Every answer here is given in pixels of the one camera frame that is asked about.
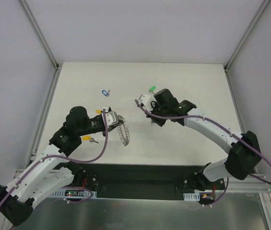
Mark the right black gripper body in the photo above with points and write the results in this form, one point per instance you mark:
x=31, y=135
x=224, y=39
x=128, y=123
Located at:
x=155, y=117

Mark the key with yellow tag upper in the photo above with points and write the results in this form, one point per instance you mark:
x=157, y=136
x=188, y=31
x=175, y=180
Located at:
x=98, y=111

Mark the right aluminium frame post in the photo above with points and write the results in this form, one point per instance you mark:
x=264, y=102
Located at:
x=251, y=26

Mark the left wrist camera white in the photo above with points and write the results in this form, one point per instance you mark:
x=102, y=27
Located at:
x=109, y=117

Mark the left aluminium frame post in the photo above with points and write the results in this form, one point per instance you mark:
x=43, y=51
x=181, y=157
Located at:
x=38, y=32

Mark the metal disc keyring holder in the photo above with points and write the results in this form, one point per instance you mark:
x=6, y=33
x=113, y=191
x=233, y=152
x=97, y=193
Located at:
x=124, y=134

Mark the key with blue outlined tag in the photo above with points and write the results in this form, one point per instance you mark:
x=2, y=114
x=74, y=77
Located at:
x=106, y=93

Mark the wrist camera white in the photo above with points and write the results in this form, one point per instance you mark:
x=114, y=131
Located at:
x=109, y=117
x=147, y=101

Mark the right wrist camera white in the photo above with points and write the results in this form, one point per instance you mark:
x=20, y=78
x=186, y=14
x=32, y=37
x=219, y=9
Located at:
x=147, y=101

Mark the key with yellow tag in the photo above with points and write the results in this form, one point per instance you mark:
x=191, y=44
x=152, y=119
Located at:
x=98, y=111
x=90, y=139

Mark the aluminium frame post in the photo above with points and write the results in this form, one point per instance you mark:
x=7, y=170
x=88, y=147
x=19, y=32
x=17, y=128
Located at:
x=38, y=32
x=251, y=26

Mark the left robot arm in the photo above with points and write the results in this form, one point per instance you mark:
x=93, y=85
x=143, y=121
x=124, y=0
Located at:
x=54, y=169

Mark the key with yellow tag lower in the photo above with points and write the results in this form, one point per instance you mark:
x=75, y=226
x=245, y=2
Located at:
x=90, y=139

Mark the key with green tag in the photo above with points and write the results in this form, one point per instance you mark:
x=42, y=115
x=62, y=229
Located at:
x=152, y=89

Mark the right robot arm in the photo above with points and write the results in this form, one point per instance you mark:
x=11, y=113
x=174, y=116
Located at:
x=240, y=161

